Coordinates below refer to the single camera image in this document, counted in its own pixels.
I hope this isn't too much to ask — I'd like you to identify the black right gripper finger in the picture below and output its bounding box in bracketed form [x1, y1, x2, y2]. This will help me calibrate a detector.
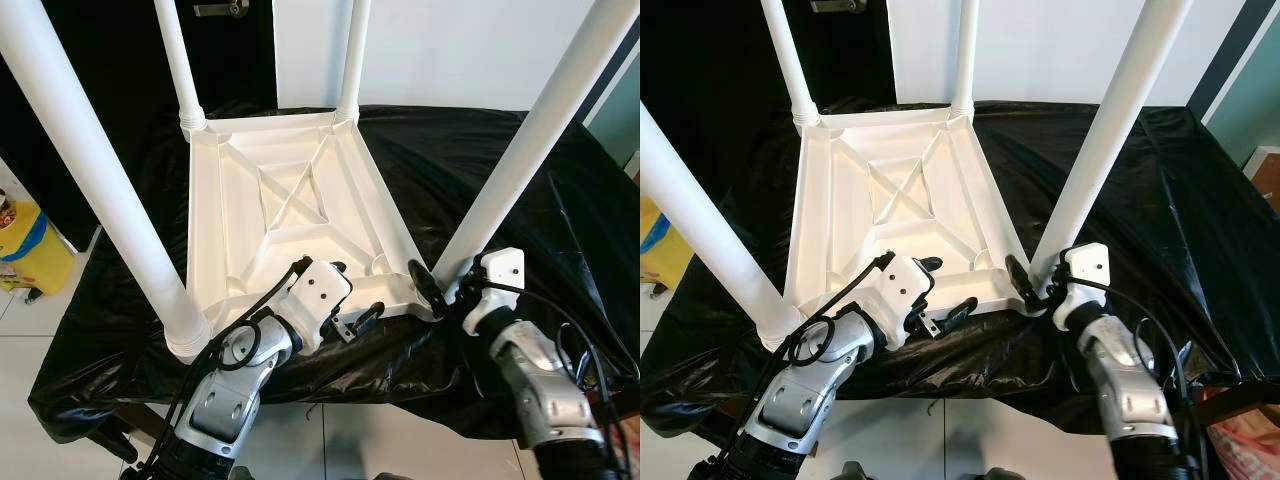
[407, 260, 448, 321]
[1005, 254, 1041, 313]

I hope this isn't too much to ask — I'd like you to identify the black door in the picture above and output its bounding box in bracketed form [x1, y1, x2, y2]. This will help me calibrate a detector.
[0, 0, 279, 251]
[640, 0, 896, 241]

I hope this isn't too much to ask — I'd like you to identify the black plastic table cover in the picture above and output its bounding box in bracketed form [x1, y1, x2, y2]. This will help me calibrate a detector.
[640, 97, 1280, 441]
[28, 100, 641, 446]

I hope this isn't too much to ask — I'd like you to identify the dark brown wooden bar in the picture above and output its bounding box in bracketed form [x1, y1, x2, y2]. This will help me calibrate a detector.
[1195, 380, 1280, 421]

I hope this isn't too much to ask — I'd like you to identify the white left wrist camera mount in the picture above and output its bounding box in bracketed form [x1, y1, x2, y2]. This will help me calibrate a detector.
[870, 253, 936, 349]
[285, 257, 353, 353]

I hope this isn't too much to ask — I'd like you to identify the white plastic children table top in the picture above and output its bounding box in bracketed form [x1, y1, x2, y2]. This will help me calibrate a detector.
[760, 103, 1046, 353]
[165, 108, 446, 363]

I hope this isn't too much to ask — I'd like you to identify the dark grey door frame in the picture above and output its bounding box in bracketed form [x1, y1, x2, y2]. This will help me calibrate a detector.
[1185, 0, 1280, 121]
[575, 15, 641, 126]

